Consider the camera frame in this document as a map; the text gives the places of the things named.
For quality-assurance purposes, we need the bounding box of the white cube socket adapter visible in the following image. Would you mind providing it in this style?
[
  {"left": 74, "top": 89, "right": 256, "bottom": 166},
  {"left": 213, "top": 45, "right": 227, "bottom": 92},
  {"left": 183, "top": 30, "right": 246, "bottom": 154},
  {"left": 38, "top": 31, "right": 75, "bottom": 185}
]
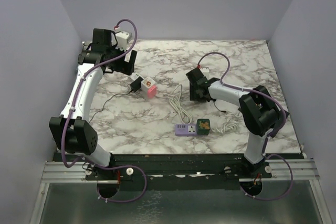
[{"left": 141, "top": 77, "right": 155, "bottom": 91}]

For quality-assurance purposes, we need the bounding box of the thin black cable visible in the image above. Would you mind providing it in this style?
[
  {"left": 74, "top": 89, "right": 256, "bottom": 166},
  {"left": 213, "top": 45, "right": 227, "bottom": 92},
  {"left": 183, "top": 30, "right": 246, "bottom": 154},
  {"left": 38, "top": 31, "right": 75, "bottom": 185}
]
[{"left": 89, "top": 87, "right": 134, "bottom": 124}]

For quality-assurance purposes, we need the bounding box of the dark green charger block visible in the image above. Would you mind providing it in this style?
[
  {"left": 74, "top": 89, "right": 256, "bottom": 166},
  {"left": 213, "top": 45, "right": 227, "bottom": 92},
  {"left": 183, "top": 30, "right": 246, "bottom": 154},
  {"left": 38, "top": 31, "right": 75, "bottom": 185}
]
[{"left": 196, "top": 119, "right": 211, "bottom": 135}]

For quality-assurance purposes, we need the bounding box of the pink plug adapter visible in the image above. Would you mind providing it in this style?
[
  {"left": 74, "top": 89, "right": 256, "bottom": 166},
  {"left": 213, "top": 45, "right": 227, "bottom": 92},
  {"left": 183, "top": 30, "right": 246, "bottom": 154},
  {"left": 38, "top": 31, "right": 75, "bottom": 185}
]
[{"left": 145, "top": 85, "right": 157, "bottom": 99}]

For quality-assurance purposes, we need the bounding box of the purple power strip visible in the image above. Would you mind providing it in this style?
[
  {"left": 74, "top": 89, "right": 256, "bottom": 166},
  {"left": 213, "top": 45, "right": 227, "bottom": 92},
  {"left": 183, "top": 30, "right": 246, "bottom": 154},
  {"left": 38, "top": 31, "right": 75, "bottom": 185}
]
[{"left": 175, "top": 124, "right": 197, "bottom": 136}]

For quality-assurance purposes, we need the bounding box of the white power strip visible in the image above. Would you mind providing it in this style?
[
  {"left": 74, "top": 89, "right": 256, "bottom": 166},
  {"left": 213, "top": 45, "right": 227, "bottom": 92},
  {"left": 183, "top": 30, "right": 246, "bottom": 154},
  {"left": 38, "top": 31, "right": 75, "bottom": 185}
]
[{"left": 130, "top": 72, "right": 143, "bottom": 81}]

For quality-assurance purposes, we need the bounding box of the black power adapter brick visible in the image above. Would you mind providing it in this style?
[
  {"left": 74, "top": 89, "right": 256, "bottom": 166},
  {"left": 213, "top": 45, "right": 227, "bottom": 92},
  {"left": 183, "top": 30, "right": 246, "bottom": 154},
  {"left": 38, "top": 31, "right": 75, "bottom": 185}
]
[{"left": 130, "top": 77, "right": 143, "bottom": 92}]

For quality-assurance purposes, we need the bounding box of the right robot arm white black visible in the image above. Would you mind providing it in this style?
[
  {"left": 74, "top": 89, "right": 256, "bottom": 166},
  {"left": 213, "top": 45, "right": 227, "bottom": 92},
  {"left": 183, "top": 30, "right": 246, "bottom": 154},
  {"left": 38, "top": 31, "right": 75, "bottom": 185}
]
[{"left": 186, "top": 68, "right": 288, "bottom": 177}]

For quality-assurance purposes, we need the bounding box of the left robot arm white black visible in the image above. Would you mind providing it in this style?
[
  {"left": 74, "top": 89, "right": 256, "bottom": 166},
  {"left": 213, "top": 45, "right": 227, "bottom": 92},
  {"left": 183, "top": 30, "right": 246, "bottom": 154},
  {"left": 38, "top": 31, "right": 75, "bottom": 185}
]
[{"left": 49, "top": 26, "right": 137, "bottom": 179}]

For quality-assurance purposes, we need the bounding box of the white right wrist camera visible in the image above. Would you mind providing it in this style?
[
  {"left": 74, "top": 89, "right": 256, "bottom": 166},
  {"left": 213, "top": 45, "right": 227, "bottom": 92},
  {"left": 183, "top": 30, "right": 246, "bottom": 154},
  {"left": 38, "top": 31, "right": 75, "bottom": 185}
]
[{"left": 199, "top": 66, "right": 210, "bottom": 79}]

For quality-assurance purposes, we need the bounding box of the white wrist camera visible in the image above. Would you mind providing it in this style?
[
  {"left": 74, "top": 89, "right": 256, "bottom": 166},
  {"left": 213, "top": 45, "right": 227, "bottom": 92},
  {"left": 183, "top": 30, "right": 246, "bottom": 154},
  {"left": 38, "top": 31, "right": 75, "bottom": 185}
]
[
  {"left": 115, "top": 31, "right": 132, "bottom": 51},
  {"left": 199, "top": 66, "right": 210, "bottom": 79}
]

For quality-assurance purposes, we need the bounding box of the white coiled power cord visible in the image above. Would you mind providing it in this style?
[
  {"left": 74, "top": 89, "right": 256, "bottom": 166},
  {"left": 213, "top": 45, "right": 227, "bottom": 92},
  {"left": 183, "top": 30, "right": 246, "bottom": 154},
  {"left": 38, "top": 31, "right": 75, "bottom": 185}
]
[{"left": 169, "top": 84, "right": 192, "bottom": 124}]

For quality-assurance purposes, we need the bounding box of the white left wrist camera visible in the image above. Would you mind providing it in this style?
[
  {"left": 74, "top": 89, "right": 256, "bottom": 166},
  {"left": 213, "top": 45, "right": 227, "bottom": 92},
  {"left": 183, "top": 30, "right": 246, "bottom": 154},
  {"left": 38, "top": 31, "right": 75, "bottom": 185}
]
[{"left": 115, "top": 31, "right": 132, "bottom": 51}]

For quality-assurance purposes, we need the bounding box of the white purple strip cord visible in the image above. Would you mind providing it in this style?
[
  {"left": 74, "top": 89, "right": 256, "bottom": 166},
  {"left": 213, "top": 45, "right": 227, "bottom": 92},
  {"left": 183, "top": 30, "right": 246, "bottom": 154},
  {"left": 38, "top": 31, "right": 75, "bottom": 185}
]
[{"left": 211, "top": 113, "right": 242, "bottom": 133}]

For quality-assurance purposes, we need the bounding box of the black mounting base rail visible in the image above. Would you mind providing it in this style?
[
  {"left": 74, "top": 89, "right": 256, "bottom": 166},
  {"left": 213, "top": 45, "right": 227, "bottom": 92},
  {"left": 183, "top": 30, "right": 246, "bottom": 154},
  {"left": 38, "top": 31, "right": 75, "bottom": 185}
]
[{"left": 52, "top": 152, "right": 272, "bottom": 192}]

